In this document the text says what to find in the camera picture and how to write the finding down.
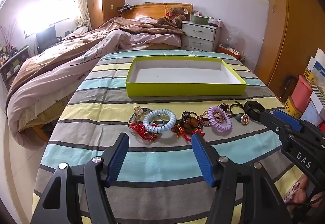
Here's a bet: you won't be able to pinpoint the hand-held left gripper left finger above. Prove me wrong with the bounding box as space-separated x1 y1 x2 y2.
30 133 130 224

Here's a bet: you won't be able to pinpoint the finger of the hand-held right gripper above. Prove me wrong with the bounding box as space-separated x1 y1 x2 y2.
259 110 287 138
273 109 305 132

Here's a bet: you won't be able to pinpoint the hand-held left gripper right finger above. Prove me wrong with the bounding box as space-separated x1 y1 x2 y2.
191 133 296 224

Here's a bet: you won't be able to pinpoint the black hair tie pink pendant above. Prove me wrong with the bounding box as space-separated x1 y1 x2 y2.
230 103 252 125

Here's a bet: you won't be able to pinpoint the black fitness band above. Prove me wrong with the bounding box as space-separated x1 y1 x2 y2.
244 100 264 122

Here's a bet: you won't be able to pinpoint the purple spiral hair tie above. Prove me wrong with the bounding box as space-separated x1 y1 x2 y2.
208 106 233 132

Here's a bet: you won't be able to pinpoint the red knotted cord bracelet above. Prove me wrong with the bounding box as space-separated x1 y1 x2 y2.
129 123 158 142

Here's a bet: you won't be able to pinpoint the brown bead bracelet red knot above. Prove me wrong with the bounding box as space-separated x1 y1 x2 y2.
172 111 205 142

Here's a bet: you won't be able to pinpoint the pink rhinestone hair clip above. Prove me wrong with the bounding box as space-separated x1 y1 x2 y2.
198 112 216 128

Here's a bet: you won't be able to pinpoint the blue spiral hair tie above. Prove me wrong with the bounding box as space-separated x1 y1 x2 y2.
143 109 177 134

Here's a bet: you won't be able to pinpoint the grey hair tie with flower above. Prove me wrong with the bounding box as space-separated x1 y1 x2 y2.
128 106 154 134

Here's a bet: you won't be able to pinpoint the lime green cardboard box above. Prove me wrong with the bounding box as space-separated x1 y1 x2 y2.
126 56 247 98

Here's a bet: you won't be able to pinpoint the person's right hand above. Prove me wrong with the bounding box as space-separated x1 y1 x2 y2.
300 178 325 212

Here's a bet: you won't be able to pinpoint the yellow cardboard box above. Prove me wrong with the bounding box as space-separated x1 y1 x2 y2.
283 97 302 119

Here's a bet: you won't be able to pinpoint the pink plastic bin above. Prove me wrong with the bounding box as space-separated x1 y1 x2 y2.
291 75 314 113

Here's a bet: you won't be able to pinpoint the striped tablecloth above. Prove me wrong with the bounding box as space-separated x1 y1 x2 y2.
32 50 309 224

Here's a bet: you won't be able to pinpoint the white cardboard box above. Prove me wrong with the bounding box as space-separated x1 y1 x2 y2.
301 49 325 125

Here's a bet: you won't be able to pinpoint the stack of books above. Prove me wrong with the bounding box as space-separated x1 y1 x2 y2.
218 44 245 62

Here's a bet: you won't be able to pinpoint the wide wooden wardrobe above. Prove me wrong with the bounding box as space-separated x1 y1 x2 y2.
254 0 325 87

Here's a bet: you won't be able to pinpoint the pink floral quilt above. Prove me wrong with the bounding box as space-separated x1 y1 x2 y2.
6 29 182 148

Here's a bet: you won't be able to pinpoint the white nightstand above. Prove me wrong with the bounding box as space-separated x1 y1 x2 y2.
181 20 221 52

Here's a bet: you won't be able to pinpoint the green basin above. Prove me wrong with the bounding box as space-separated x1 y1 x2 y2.
190 15 209 25

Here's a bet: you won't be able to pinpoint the brown blanket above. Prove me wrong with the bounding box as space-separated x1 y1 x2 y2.
96 16 186 37

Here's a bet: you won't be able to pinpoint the brown teddy bear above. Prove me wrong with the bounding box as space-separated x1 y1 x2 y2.
157 7 190 29

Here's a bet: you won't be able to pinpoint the black chair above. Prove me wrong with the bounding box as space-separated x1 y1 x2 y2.
36 26 61 53

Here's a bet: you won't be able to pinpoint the cluttered shelf unit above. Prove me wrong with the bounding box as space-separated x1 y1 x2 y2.
0 45 29 90

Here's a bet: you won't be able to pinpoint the window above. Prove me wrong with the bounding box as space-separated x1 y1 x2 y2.
15 0 77 37

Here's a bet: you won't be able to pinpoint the floral curtain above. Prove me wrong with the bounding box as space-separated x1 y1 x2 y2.
69 0 92 30

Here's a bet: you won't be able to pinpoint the dried flower branches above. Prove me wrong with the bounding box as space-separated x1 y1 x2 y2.
0 20 17 48

